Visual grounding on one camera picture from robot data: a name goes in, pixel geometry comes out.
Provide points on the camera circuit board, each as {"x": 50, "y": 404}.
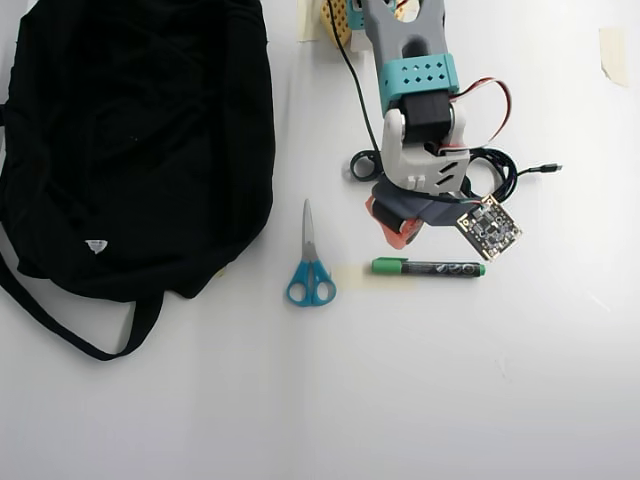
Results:
{"x": 487, "y": 227}

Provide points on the torn beige masking tape piece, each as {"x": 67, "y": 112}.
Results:
{"x": 614, "y": 55}

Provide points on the black fabric bag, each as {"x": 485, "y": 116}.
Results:
{"x": 125, "y": 150}

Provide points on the long beige masking tape strip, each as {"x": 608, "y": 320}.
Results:
{"x": 350, "y": 277}

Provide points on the yellow perforated block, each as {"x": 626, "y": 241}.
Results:
{"x": 332, "y": 20}

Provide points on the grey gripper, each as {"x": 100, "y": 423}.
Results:
{"x": 391, "y": 219}

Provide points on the narrow beige masking tape piece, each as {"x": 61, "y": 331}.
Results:
{"x": 307, "y": 25}

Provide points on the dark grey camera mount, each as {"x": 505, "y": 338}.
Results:
{"x": 440, "y": 212}

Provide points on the green marker with black barrel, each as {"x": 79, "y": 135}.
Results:
{"x": 430, "y": 268}

